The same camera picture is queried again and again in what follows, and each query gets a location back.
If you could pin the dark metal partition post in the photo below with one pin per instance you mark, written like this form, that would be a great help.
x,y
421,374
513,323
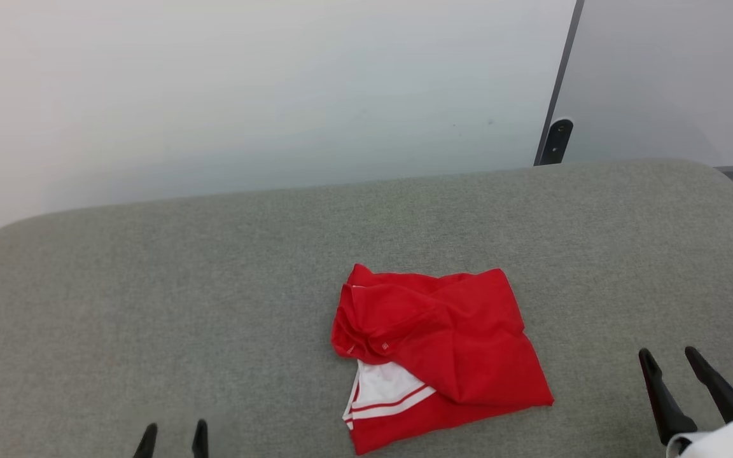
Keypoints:
x,y
557,137

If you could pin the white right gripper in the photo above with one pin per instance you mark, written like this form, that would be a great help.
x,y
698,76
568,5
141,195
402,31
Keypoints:
x,y
729,442

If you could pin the grey fabric sofa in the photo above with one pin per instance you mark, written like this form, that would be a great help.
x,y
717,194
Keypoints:
x,y
150,305

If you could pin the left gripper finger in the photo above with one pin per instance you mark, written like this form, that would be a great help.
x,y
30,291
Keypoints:
x,y
147,444
200,440

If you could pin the red and white jersey shirt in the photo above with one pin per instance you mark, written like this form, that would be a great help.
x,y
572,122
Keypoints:
x,y
462,337

